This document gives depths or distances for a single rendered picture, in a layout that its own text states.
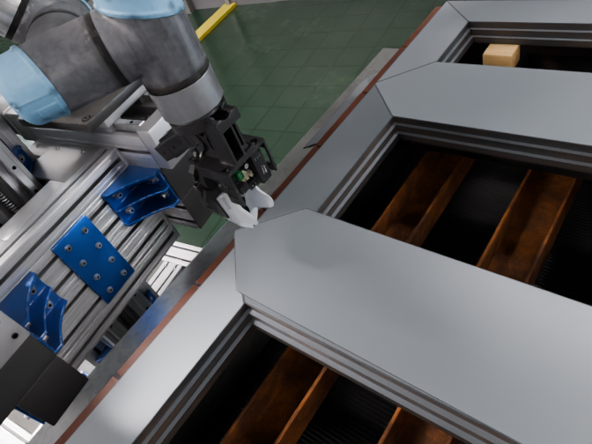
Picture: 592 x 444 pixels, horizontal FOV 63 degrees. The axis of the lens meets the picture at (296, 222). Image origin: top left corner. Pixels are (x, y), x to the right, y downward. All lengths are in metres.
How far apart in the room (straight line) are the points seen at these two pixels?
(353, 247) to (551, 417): 0.32
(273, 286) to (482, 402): 0.31
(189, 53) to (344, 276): 0.35
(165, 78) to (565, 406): 0.52
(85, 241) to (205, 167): 0.44
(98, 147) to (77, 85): 0.53
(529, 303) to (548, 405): 0.12
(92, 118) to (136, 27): 0.44
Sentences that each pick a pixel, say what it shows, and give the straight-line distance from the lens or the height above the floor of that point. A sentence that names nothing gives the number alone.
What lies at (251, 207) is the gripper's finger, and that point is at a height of 0.95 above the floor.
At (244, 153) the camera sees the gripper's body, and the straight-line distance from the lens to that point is 0.57.
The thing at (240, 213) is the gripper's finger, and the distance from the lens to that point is 0.65.
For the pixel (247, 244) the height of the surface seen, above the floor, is 0.86.
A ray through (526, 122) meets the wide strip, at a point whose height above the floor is 0.86.
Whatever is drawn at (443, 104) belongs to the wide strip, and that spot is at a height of 0.86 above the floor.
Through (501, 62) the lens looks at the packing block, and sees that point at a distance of 1.13.
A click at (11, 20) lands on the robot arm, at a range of 0.64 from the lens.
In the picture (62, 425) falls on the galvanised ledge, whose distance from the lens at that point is 1.02.
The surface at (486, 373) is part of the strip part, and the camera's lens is 0.59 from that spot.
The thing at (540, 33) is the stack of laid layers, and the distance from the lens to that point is 1.13.
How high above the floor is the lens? 1.39
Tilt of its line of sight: 43 degrees down
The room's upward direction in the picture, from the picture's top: 24 degrees counter-clockwise
